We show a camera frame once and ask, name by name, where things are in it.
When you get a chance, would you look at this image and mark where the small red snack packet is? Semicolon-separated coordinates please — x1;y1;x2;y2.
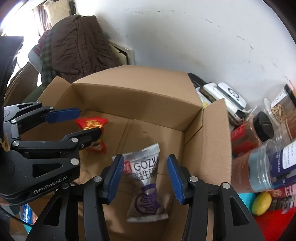
75;117;108;154

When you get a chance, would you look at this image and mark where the silver purple snack packet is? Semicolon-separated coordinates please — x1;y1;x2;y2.
122;143;169;223

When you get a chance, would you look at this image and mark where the blue white tablet tube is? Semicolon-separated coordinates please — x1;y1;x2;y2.
21;204;36;225

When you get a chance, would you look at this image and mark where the grey office chair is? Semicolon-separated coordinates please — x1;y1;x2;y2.
28;49;43;74

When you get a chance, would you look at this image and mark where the open cardboard box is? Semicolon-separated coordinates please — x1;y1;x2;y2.
21;64;233;241

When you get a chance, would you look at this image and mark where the green plaid shirt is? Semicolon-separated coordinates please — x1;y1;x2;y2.
40;30;57;89

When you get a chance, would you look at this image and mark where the brown jacket on chair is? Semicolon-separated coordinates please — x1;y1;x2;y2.
50;15;117;83

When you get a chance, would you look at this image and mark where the brown powder jar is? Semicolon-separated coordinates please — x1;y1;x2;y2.
231;149;261;193

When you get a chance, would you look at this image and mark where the teal bubble table mat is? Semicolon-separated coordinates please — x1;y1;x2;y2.
238;193;256;211

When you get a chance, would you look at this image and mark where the white router device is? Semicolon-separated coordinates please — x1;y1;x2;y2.
201;82;249;126

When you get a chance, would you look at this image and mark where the black lidded spice jar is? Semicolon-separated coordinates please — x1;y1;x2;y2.
230;111;274;157

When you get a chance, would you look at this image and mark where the yellow green lemon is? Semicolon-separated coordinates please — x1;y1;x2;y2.
251;192;272;216

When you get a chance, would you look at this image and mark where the dark blue label jar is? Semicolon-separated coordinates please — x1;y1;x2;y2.
248;140;295;192

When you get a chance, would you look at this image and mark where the red plastic canister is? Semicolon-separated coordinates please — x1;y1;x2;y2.
254;207;295;240

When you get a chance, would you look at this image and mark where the clear jar with nuts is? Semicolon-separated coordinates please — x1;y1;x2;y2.
262;81;295;129

